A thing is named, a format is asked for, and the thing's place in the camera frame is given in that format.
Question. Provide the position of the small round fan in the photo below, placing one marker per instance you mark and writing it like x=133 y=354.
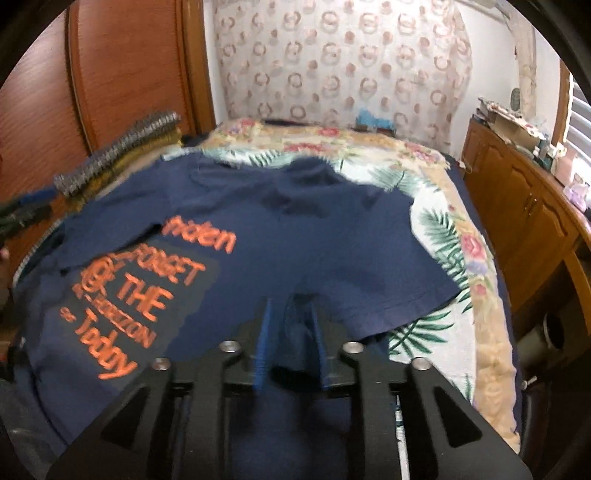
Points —
x=515 y=99

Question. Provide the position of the palm leaf print sheet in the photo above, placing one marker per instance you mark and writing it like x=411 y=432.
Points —
x=445 y=335

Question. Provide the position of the wooden louvered wardrobe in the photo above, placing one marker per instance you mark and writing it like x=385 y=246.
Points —
x=98 y=67

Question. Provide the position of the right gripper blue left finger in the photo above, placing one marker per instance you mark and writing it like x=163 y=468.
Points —
x=266 y=339

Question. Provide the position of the striped window blind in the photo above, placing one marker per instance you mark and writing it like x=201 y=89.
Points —
x=578 y=130

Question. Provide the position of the folded dark patterned cloth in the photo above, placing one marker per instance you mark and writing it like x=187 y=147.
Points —
x=105 y=165

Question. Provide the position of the floral blanket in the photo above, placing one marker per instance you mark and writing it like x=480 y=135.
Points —
x=495 y=392

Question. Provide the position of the wooden sideboard cabinet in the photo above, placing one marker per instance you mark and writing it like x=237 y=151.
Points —
x=534 y=230

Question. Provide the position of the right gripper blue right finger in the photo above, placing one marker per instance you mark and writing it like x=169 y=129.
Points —
x=320 y=327

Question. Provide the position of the blue item on box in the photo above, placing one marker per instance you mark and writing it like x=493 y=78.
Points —
x=367 y=121

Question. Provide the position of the beige tied side curtain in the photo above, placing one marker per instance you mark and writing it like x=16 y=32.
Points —
x=525 y=47

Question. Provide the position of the circle pattern curtain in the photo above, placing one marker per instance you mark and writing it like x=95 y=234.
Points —
x=406 y=63

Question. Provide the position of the navy t-shirt orange print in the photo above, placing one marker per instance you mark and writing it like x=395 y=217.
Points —
x=172 y=261

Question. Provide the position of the cardboard box with clutter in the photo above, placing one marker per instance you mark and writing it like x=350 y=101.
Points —
x=510 y=127

